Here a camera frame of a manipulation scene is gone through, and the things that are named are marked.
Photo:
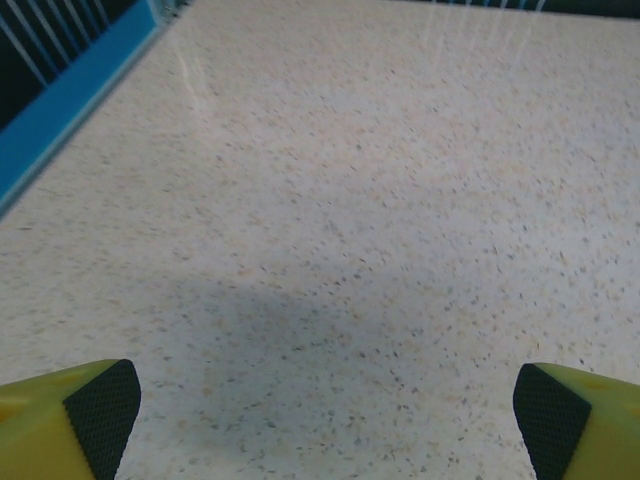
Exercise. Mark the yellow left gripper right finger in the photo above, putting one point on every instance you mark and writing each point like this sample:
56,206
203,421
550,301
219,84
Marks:
595,430

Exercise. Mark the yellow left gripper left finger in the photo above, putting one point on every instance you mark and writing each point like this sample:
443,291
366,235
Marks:
50,430

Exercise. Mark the blue table edge strip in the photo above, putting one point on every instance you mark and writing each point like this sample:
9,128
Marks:
75,100

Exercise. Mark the blue printed enclosure panel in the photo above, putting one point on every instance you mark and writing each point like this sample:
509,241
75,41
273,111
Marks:
20,75
575,6

